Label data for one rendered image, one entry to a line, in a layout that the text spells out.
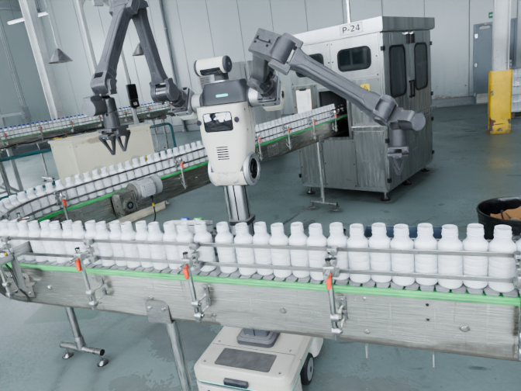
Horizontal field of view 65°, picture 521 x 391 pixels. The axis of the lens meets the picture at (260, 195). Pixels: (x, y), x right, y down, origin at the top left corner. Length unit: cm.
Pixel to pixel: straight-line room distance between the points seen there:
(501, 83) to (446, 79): 463
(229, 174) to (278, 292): 79
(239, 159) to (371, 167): 320
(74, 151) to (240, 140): 358
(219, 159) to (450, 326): 119
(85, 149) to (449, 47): 1032
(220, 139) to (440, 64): 1149
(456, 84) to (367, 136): 844
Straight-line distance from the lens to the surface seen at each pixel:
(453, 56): 1309
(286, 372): 210
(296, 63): 134
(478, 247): 116
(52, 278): 186
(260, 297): 132
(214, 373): 221
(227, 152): 188
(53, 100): 1195
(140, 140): 568
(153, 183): 283
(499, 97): 863
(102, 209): 284
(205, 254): 138
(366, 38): 477
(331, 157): 515
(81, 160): 528
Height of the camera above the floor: 160
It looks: 16 degrees down
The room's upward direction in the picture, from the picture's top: 8 degrees counter-clockwise
